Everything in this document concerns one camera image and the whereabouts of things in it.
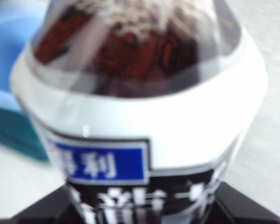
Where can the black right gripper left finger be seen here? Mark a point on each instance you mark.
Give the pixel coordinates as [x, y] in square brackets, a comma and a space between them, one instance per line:
[53, 207]

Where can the dark oolong tea bottle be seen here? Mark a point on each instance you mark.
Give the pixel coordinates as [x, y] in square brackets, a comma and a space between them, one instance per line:
[154, 116]

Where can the blue ribbed plastic cup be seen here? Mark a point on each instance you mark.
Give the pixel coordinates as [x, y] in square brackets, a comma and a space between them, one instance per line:
[9, 46]

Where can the dark blue flat tray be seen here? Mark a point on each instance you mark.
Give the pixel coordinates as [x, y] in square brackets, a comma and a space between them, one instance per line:
[11, 133]

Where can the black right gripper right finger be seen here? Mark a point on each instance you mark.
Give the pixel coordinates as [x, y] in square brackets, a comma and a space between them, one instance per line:
[242, 210]

